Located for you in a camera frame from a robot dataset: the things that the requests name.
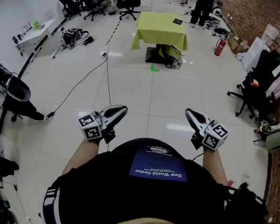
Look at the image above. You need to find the black office chair with clothes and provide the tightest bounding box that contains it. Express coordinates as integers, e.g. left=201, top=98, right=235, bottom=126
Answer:
left=225, top=46, right=280, bottom=122

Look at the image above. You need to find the translucent plastic bag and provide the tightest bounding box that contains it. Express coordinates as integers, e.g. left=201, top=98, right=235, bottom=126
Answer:
left=260, top=23, right=280, bottom=47

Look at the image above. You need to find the person's left forearm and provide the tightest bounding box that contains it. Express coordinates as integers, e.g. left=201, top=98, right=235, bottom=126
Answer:
left=61, top=134, right=102, bottom=179

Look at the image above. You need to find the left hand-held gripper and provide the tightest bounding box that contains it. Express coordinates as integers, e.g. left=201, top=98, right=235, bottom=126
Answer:
left=76, top=101, right=128, bottom=146

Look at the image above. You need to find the black white shoulder strap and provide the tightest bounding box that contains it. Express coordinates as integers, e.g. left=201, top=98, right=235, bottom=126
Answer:
left=40, top=185, right=68, bottom=224

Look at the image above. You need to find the person's right forearm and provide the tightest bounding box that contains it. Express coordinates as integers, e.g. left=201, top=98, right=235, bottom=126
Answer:
left=201, top=146, right=231, bottom=186

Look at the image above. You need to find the cardboard box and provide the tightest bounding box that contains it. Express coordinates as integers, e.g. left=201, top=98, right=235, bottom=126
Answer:
left=227, top=35, right=250, bottom=55

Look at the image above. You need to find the white round robot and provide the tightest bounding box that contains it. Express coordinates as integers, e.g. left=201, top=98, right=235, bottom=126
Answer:
left=211, top=6, right=223, bottom=17

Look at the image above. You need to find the black white backpack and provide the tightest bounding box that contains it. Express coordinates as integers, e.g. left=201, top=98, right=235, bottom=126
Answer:
left=61, top=27, right=89, bottom=48

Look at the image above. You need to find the yellow-green backpack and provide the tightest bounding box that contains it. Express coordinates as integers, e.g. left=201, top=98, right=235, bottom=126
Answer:
left=157, top=44, right=184, bottom=70

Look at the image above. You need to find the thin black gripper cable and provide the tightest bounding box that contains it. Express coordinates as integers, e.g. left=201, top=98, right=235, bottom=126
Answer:
left=191, top=151, right=204, bottom=163

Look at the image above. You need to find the black floor cable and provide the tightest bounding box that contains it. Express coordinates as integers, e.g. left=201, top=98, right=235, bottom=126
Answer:
left=46, top=48, right=109, bottom=123

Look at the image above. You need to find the person's black shirt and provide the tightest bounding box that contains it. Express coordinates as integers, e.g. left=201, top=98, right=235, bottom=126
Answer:
left=41, top=130, right=232, bottom=224

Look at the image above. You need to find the black curved rail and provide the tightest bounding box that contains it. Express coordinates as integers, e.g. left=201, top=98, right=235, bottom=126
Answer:
left=0, top=13, right=68, bottom=158

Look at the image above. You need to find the clear bottle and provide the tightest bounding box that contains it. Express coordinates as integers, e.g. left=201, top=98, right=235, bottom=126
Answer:
left=172, top=58, right=183, bottom=70

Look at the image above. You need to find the red fire extinguisher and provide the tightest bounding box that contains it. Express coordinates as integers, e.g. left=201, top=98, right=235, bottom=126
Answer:
left=214, top=34, right=230, bottom=57

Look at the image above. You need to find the yellow-green tablecloth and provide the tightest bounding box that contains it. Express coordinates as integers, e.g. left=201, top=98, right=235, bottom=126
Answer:
left=130, top=10, right=191, bottom=56

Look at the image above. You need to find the black shoulder-mounted device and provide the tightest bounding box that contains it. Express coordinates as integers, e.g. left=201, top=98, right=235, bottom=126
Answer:
left=222, top=180, right=271, bottom=224

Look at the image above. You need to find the black equipment pile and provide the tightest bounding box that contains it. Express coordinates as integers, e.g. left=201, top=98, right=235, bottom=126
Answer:
left=205, top=16, right=232, bottom=39

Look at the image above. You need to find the white box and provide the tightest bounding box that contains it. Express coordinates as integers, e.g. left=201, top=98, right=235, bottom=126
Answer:
left=241, top=36, right=272, bottom=73

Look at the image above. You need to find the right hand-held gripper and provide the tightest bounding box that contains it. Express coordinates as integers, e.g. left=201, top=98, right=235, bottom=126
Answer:
left=182, top=107, right=231, bottom=153

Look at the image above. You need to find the black power adapter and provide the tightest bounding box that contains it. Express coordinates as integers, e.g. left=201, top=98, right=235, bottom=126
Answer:
left=83, top=35, right=96, bottom=46

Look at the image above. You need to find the white side table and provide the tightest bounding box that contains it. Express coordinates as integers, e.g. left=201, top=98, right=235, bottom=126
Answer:
left=11, top=14, right=57, bottom=59

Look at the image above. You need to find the black table base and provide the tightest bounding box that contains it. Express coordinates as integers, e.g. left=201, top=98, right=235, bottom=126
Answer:
left=145, top=43, right=171, bottom=65

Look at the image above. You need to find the yellow black hazard tape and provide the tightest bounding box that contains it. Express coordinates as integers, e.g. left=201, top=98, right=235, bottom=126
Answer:
left=105, top=19, right=122, bottom=47

